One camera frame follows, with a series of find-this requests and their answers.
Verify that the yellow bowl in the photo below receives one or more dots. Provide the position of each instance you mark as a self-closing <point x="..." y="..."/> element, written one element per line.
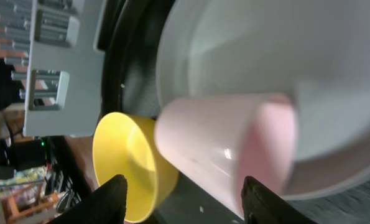
<point x="124" y="144"/>

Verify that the pink plastic cup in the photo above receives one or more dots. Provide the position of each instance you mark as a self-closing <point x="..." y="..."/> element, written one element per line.
<point x="217" y="141"/>

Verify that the light grey plate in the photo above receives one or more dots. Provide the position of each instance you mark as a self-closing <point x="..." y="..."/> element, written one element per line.
<point x="315" y="51"/>

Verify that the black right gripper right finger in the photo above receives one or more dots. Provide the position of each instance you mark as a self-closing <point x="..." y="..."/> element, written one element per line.
<point x="263" y="206"/>

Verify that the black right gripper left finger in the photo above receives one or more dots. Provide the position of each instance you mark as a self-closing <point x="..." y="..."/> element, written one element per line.
<point x="106" y="205"/>

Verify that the grey plastic dishwasher rack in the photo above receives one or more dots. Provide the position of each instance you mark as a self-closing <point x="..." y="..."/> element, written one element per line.
<point x="57" y="44"/>

